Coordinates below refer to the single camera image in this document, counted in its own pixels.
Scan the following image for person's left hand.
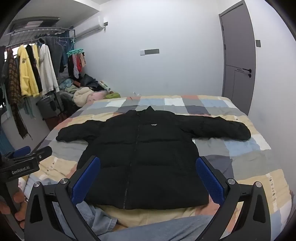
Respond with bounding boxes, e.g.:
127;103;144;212
11;191;29;230

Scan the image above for pink cloth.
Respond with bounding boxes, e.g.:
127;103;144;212
86;91;109;102

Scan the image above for teal ribbed box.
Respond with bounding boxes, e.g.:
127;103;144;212
0;127;11;156

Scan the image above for grey clothes drying rack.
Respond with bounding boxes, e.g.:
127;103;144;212
4;16;77;49

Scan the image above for dark grey suitcase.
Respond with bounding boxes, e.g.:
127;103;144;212
36;94;64;119

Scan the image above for yellow hoodie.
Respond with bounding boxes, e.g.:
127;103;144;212
17;44;40;98

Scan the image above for dark grey sweater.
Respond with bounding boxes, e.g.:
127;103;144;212
38;36;65;74

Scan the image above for cream fluffy coat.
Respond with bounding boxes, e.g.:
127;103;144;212
73;87;95;108

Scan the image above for pile of clothes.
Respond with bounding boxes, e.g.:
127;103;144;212
59;73;110;107

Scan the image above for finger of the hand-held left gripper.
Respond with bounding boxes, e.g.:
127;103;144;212
9;146;31;160
29;146;53;164

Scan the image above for checkered bed blanket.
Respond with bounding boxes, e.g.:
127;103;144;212
17;95;292;241

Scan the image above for white hoodie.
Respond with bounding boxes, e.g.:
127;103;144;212
38;44;60;96

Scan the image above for black puffer jacket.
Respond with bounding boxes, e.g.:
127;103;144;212
56;106;252;210

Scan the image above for white air conditioner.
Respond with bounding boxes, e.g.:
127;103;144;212
74;16;108;38

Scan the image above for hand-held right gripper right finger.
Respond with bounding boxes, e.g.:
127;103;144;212
195;156;271;241

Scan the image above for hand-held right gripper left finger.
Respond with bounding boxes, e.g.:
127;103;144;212
24;156;102;241

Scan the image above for hanging colourful small clothes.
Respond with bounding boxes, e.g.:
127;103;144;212
68;52;87;80

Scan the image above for grey door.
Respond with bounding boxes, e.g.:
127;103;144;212
218;0;257;116

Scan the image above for brown patterned garment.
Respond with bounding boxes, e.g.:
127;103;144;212
6;47;33;140

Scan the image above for person's blue jeans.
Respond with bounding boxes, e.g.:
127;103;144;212
76;202;218;241

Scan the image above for black hanging garment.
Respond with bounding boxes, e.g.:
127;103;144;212
25;44;43;93

